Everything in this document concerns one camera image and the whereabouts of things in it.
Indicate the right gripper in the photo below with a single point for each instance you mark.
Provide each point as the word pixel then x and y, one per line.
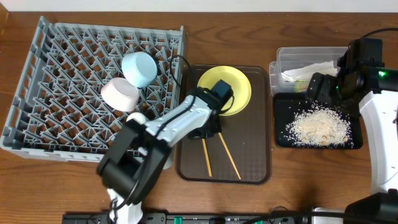
pixel 322 93

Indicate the spilled rice pile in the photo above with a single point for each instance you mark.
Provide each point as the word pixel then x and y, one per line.
pixel 319 126

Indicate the small white cup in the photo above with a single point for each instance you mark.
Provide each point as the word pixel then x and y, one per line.
pixel 138 117

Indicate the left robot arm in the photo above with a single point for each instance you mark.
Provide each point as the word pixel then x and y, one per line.
pixel 132 166

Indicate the light blue bowl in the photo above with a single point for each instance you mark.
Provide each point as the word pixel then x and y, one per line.
pixel 139 69

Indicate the white napkin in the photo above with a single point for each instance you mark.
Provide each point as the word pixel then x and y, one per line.
pixel 304 74

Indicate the black waste tray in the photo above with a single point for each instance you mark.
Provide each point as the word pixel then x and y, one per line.
pixel 286 104

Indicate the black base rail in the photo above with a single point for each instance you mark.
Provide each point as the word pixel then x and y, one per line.
pixel 274 217

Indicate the grey plastic dishwasher rack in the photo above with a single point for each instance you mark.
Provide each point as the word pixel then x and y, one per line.
pixel 58 113

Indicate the yellow round plate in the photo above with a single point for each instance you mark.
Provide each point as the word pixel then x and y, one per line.
pixel 236 79

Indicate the yellow green wrapper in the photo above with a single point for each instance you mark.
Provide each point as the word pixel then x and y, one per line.
pixel 301 86

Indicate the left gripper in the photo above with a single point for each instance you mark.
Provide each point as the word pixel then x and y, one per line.
pixel 217 128

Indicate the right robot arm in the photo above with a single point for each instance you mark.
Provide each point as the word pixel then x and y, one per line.
pixel 365 87

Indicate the clear plastic waste bin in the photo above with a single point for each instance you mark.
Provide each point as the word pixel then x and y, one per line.
pixel 289 58

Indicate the wooden chopstick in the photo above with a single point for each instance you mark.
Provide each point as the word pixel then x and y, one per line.
pixel 229 155
pixel 207 158

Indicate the brown plastic serving tray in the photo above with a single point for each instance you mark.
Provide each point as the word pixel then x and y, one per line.
pixel 247 135

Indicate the white bowl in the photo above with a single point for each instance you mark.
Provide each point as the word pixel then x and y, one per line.
pixel 119 94

